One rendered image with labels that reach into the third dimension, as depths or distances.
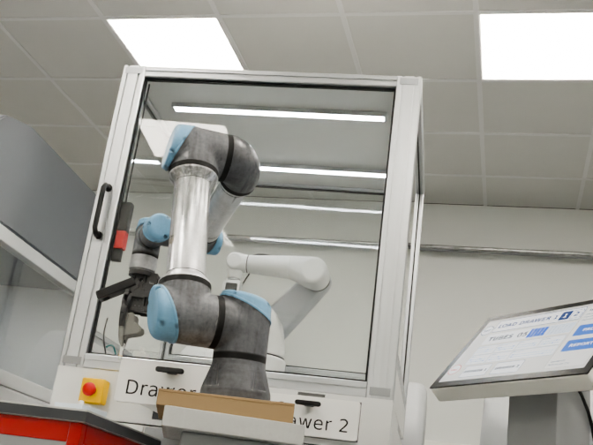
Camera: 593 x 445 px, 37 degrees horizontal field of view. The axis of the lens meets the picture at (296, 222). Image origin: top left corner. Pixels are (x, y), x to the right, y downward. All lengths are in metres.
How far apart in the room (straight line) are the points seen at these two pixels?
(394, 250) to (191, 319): 0.98
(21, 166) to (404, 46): 1.99
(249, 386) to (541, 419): 0.76
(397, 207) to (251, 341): 0.98
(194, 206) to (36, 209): 1.39
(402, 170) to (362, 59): 1.76
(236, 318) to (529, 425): 0.80
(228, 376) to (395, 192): 1.08
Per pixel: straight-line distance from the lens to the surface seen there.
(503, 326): 2.45
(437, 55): 4.36
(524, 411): 2.27
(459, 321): 5.84
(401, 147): 2.78
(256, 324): 1.88
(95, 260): 2.84
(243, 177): 2.09
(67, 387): 2.77
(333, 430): 2.53
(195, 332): 1.85
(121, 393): 2.34
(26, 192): 3.21
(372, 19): 4.13
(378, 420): 2.54
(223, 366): 1.86
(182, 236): 1.93
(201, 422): 1.76
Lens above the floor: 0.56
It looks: 19 degrees up
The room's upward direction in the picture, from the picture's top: 8 degrees clockwise
